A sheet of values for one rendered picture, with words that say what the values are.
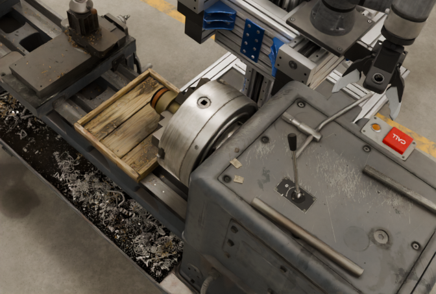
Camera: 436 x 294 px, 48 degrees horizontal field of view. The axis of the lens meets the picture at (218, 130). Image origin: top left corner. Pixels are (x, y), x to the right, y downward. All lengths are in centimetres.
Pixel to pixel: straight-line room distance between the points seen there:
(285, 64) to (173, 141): 55
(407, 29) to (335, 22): 65
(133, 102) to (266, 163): 70
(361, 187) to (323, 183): 9
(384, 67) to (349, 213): 36
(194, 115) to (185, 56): 185
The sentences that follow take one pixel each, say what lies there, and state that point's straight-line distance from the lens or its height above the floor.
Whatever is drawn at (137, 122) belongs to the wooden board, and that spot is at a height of 89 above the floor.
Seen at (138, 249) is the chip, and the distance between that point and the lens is 185.
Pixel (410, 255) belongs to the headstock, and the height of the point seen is 126.
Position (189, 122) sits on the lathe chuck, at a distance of 132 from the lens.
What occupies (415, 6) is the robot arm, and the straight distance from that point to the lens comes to 104.
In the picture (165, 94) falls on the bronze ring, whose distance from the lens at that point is 149.
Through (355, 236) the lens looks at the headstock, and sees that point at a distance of 119.
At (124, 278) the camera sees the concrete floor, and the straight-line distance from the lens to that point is 241.
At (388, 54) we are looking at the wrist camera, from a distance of 108.
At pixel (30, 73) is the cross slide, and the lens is 180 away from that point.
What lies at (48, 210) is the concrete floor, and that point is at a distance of 260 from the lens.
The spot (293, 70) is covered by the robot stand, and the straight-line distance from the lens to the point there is 169.
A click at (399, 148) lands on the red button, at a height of 127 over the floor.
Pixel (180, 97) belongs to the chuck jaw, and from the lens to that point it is 148.
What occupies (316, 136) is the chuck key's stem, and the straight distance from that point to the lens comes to 128.
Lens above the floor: 227
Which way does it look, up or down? 54 degrees down
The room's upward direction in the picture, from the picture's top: 9 degrees clockwise
